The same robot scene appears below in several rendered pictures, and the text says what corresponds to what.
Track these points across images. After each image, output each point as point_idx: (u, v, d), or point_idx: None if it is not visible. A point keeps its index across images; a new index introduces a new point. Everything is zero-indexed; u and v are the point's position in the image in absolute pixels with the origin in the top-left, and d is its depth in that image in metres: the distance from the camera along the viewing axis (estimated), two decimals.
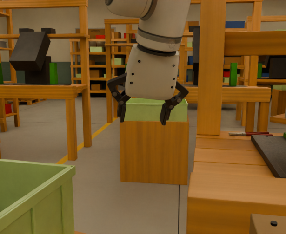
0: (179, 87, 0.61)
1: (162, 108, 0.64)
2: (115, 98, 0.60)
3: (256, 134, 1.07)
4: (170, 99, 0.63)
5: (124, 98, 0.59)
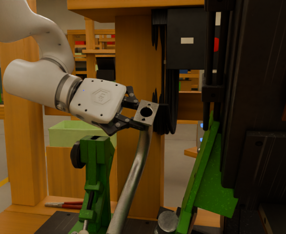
0: (103, 127, 0.63)
1: None
2: None
3: (61, 211, 0.95)
4: (123, 121, 0.63)
5: (130, 106, 0.67)
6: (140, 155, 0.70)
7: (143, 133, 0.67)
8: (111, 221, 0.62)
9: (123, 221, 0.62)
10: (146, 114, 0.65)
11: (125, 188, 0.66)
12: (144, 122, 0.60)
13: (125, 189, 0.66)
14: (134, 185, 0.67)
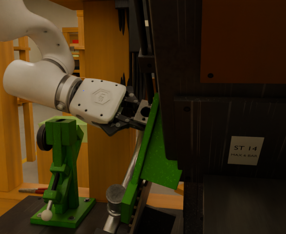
0: (103, 127, 0.63)
1: None
2: None
3: (32, 195, 0.96)
4: (123, 121, 0.63)
5: (130, 106, 0.67)
6: (138, 154, 0.70)
7: (142, 133, 0.67)
8: (108, 220, 0.61)
9: (119, 220, 0.62)
10: (146, 114, 0.65)
11: None
12: (145, 122, 0.60)
13: None
14: None
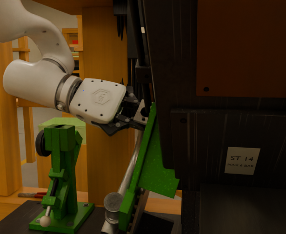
0: (103, 127, 0.63)
1: None
2: None
3: (31, 200, 0.96)
4: (123, 121, 0.63)
5: (130, 106, 0.67)
6: (137, 154, 0.70)
7: (141, 133, 0.67)
8: None
9: None
10: (146, 114, 0.65)
11: (121, 186, 0.66)
12: (144, 122, 0.60)
13: (121, 187, 0.66)
14: None
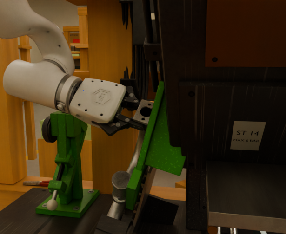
0: (103, 127, 0.63)
1: None
2: None
3: (36, 187, 0.98)
4: (123, 120, 0.63)
5: (130, 106, 0.67)
6: (138, 155, 0.69)
7: (142, 133, 0.67)
8: None
9: None
10: (146, 114, 0.65)
11: None
12: (144, 121, 0.60)
13: None
14: None
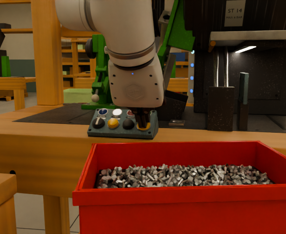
0: None
1: (141, 114, 0.63)
2: None
3: (76, 103, 1.26)
4: None
5: None
6: None
7: (162, 36, 0.94)
8: None
9: None
10: None
11: None
12: (166, 22, 0.88)
13: None
14: None
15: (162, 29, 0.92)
